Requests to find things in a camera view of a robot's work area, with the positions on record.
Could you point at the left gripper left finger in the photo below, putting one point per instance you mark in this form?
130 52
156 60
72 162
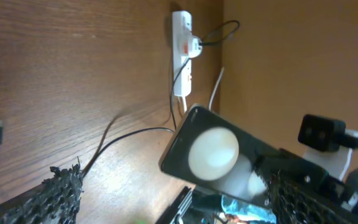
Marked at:
55 200

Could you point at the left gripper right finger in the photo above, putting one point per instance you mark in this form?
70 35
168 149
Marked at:
299 191

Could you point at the white usb charger plug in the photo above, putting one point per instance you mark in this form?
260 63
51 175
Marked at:
190 46

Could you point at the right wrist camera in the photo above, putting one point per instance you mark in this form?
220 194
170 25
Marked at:
330 144

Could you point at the white power strip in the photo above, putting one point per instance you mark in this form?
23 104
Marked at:
181 22

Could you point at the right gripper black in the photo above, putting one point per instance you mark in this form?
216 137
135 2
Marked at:
196 206

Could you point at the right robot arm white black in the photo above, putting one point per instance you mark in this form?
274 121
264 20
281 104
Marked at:
305 195

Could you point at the black smartphone white circles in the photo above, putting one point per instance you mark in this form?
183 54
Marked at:
212 153

